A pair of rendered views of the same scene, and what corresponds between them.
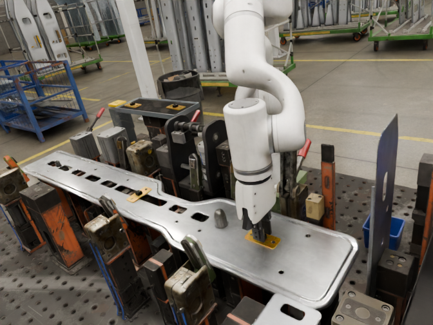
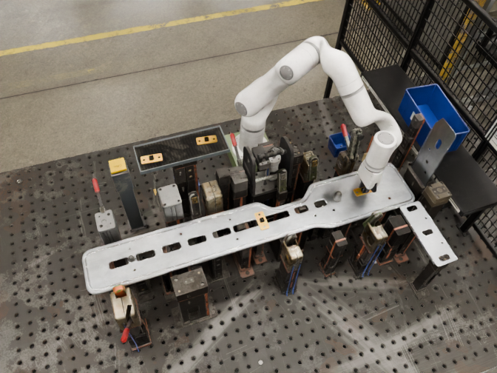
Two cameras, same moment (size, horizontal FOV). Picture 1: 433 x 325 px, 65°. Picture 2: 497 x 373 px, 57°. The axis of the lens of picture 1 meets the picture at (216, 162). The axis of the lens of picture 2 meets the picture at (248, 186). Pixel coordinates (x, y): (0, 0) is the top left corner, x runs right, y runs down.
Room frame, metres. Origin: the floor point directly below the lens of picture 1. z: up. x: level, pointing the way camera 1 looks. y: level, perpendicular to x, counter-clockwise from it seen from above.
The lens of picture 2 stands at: (0.63, 1.16, 2.60)
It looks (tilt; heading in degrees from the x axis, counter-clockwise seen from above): 55 degrees down; 294
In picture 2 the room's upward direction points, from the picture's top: 4 degrees clockwise
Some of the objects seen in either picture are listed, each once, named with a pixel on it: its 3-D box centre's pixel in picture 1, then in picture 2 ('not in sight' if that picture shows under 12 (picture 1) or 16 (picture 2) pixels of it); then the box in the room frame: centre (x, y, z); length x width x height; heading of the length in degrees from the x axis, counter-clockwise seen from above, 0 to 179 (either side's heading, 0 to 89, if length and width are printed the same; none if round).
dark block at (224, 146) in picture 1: (237, 199); (290, 178); (0.96, -0.05, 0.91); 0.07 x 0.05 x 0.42; 137
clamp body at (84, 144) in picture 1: (93, 169); (114, 241); (1.49, 0.58, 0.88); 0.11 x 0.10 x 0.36; 137
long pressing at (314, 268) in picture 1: (134, 195); (257, 224); (0.97, 0.28, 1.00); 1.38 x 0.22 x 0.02; 47
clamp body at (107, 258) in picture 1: (119, 265); (288, 267); (0.79, 0.34, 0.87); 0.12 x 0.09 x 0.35; 137
